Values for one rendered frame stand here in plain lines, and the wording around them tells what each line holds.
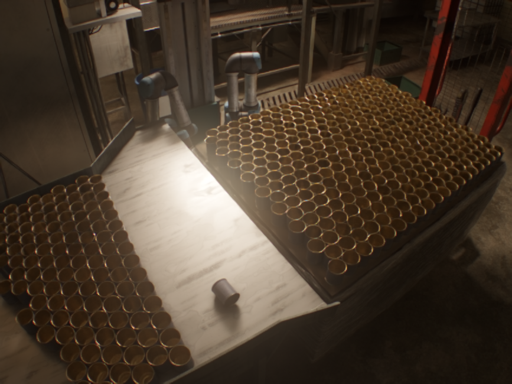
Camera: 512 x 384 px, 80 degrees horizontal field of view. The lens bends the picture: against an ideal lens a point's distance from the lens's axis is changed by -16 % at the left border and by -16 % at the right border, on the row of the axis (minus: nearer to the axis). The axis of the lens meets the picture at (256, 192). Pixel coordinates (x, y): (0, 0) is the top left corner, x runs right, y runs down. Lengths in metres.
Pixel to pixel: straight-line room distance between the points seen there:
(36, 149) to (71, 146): 0.33
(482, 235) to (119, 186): 2.99
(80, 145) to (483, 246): 3.81
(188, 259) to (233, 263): 0.18
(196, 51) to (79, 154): 1.64
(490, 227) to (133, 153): 3.09
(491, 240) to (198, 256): 2.74
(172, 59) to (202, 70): 0.25
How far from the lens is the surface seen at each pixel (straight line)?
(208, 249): 1.46
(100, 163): 1.95
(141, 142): 2.12
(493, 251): 3.46
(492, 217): 3.80
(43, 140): 3.51
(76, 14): 3.03
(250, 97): 2.61
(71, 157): 3.64
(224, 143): 1.89
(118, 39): 3.62
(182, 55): 2.57
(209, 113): 2.74
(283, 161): 1.76
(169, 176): 1.81
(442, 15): 2.47
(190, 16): 2.52
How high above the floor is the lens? 2.20
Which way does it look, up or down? 42 degrees down
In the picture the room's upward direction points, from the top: straight up
